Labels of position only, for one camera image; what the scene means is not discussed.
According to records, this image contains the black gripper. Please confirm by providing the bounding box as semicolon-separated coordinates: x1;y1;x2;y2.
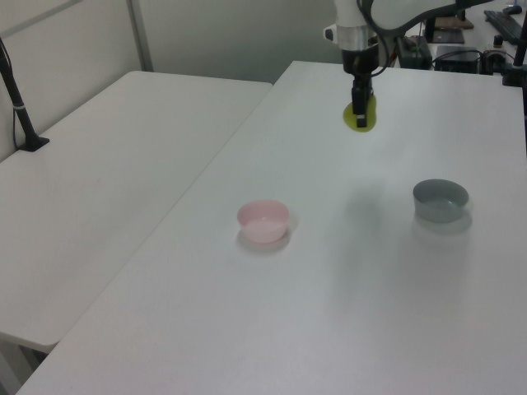
341;39;380;128

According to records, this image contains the brown wooden board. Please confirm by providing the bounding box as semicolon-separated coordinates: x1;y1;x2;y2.
436;14;475;30

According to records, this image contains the white side table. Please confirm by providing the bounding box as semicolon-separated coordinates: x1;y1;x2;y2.
0;70;274;395

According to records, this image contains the black camera pole stand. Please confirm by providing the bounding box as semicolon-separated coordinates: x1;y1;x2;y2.
0;35;51;154

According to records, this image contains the grey plastic bowl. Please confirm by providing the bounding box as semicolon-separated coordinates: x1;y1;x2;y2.
413;178;471;224

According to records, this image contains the grey aluminium frame post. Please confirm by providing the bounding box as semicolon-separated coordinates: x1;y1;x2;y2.
126;0;154;73

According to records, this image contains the small grey motor device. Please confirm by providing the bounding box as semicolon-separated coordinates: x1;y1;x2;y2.
481;35;510;76

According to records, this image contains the black electronics box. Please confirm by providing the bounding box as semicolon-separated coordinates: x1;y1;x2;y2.
431;44;483;75

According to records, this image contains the pink plastic bowl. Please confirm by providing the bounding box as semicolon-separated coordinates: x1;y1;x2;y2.
236;199;291;244

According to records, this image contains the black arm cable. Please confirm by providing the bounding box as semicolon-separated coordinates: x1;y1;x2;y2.
356;0;399;79

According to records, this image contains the black keyboard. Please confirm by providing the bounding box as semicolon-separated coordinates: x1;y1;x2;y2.
483;8;526;43

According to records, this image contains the black monitor stand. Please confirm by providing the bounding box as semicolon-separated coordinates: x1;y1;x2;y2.
423;16;467;45

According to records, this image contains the black clamp pole stand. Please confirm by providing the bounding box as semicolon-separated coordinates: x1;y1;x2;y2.
501;22;527;88

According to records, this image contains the black green device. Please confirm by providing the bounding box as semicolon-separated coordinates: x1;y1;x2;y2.
394;35;432;69

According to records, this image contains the green pear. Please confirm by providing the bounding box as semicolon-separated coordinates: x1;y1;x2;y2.
343;94;380;135

